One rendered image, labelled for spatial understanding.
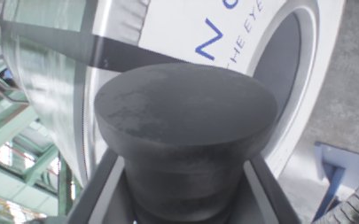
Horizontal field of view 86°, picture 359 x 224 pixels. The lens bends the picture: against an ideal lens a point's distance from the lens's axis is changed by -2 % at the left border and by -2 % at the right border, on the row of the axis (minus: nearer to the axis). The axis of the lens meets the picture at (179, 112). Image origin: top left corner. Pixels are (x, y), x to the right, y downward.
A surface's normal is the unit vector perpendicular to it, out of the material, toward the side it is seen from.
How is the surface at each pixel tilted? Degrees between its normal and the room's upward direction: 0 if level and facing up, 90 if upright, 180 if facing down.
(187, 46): 90
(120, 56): 89
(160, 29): 90
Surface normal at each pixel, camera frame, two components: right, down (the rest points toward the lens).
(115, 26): 0.67, 0.32
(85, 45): -0.69, -0.01
